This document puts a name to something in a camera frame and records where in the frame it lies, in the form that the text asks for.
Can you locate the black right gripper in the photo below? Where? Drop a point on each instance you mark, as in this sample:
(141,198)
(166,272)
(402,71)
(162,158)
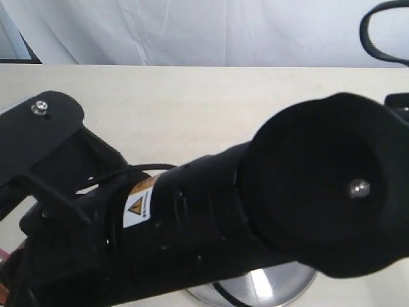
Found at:
(69,257)

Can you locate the pink thin straw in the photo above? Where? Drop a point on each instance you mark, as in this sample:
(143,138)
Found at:
(4,255)

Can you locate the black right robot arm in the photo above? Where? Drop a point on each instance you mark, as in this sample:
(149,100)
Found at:
(323,183)

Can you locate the white fabric backdrop curtain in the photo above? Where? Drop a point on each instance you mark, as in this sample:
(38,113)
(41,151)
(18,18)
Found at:
(194,33)

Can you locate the round stainless steel plate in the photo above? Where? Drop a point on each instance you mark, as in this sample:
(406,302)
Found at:
(274,286)

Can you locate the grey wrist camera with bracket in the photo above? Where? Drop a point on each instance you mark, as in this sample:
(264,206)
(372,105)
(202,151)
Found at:
(33,129)

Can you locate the dark frame behind table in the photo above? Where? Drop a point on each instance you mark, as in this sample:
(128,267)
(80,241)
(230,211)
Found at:
(24,54)

